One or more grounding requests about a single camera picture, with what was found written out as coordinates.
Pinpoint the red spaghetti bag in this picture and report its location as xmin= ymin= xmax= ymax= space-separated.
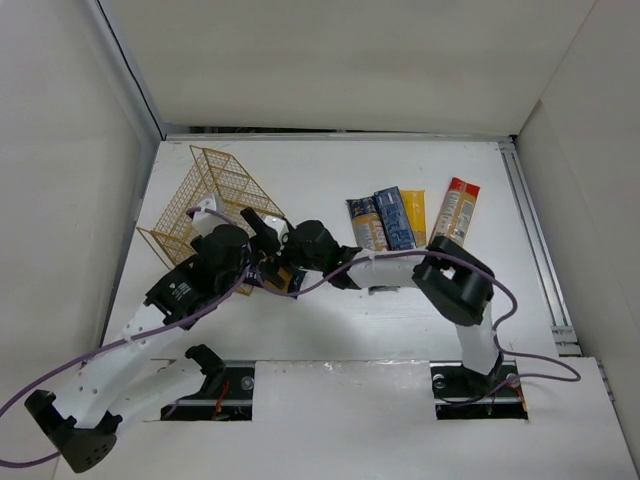
xmin=431 ymin=177 xmax=480 ymax=246

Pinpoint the blue pasta box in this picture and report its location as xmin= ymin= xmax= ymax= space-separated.
xmin=373 ymin=187 xmax=416 ymax=251

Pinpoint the blue-topped spaghetti bag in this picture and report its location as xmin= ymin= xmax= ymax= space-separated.
xmin=346 ymin=196 xmax=388 ymax=251

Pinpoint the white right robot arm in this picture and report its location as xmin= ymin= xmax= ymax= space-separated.
xmin=276 ymin=220 xmax=502 ymax=377

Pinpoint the dark blue spaghetti bag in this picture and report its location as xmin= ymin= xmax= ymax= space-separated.
xmin=243 ymin=266 xmax=308 ymax=298

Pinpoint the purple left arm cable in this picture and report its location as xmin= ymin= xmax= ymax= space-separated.
xmin=0 ymin=208 xmax=251 ymax=469

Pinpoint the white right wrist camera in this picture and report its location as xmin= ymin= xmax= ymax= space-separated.
xmin=264 ymin=215 xmax=290 ymax=244

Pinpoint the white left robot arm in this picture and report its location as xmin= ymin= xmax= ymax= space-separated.
xmin=24 ymin=207 xmax=287 ymax=473

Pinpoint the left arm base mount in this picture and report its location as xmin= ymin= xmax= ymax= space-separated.
xmin=160 ymin=361 xmax=255 ymax=422

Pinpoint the gold wire mesh shelf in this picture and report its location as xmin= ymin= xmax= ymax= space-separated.
xmin=137 ymin=145 xmax=285 ymax=269

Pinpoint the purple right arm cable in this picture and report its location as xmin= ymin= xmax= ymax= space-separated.
xmin=259 ymin=247 xmax=584 ymax=396

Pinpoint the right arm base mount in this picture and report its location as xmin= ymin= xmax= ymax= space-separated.
xmin=430 ymin=361 xmax=529 ymax=421

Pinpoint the aluminium frame rail right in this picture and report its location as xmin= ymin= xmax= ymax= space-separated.
xmin=498 ymin=137 xmax=583 ymax=357

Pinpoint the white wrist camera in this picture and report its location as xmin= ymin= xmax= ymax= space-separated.
xmin=264 ymin=215 xmax=290 ymax=244
xmin=192 ymin=193 xmax=226 ymax=236

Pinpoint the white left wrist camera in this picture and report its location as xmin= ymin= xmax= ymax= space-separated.
xmin=192 ymin=193 xmax=226 ymax=236

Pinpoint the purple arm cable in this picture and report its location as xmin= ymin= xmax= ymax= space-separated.
xmin=259 ymin=247 xmax=584 ymax=396
xmin=0 ymin=208 xmax=251 ymax=469

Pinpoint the yellow pasta bag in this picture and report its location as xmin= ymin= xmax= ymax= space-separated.
xmin=400 ymin=190 xmax=427 ymax=247

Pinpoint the aluminium frame post left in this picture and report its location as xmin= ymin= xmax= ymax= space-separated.
xmin=85 ymin=1 xmax=166 ymax=142

